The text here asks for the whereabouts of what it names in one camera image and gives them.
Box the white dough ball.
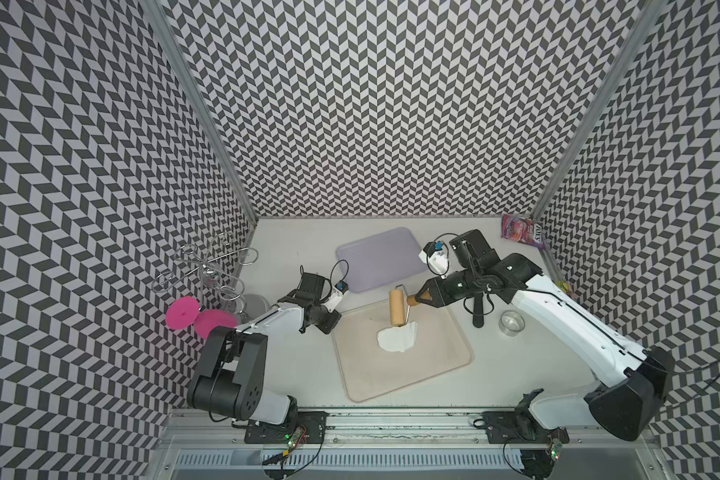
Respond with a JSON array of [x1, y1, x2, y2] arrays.
[[377, 322, 418, 353]]

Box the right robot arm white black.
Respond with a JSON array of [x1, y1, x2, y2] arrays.
[[407, 229, 675, 442]]

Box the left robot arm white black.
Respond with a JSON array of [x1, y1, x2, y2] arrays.
[[187, 273, 349, 427]]

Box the purple plastic tray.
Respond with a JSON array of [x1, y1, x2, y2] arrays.
[[335, 227, 427, 294]]

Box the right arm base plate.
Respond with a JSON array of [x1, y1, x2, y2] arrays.
[[479, 410, 570, 445]]

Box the orange yellow snack bag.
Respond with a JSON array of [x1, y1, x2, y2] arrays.
[[556, 281, 573, 296]]

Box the metal wire glass rack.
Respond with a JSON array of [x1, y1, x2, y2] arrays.
[[149, 233, 260, 300]]

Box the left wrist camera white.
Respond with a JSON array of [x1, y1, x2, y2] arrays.
[[322, 280, 349, 312]]

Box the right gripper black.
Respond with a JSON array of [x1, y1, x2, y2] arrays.
[[414, 264, 482, 308]]

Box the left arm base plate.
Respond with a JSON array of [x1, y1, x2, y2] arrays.
[[244, 411, 328, 445]]

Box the pink snack bag far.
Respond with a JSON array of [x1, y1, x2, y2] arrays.
[[501, 214, 546, 250]]

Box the black handled metal scraper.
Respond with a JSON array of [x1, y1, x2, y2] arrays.
[[472, 292, 485, 329]]

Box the beige plastic tray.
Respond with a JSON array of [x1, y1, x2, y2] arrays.
[[332, 301, 473, 403]]

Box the wooden dough roller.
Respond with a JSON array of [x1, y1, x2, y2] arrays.
[[389, 284, 418, 327]]

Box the pink plastic wine glass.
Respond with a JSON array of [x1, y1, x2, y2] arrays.
[[165, 297, 238, 339]]

